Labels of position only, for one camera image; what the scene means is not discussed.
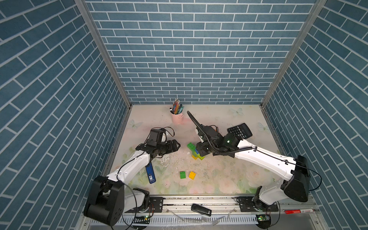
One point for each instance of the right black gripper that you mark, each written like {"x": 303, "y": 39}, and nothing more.
{"x": 199, "y": 147}

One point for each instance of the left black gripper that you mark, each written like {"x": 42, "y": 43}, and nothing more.
{"x": 169, "y": 148}

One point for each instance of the long green lego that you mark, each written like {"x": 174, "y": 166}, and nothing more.
{"x": 191, "y": 146}

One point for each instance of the long lime lego brick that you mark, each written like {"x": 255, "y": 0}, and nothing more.
{"x": 200, "y": 157}

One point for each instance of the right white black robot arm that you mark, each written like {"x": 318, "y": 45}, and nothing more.
{"x": 293, "y": 172}

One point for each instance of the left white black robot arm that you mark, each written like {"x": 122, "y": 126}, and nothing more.
{"x": 111, "y": 196}

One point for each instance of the yellow lego bottom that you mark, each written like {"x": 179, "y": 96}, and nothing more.
{"x": 192, "y": 175}

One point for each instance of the small green lego bottom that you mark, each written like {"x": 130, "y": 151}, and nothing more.
{"x": 183, "y": 175}

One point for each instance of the blue black usb device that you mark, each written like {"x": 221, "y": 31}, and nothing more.
{"x": 150, "y": 173}

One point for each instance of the black calculator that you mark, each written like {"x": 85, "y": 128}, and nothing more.
{"x": 241, "y": 131}

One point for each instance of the pink pen cup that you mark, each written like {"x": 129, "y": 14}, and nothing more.
{"x": 177, "y": 118}

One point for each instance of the red marker pen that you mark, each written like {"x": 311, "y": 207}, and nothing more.
{"x": 298, "y": 211}

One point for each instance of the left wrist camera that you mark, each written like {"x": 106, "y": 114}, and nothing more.
{"x": 164, "y": 138}

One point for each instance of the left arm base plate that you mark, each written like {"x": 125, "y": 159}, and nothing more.
{"x": 157, "y": 204}

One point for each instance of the black remote on rail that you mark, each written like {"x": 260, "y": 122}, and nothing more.
{"x": 201, "y": 210}

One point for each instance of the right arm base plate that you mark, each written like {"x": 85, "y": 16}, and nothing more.
{"x": 251, "y": 204}

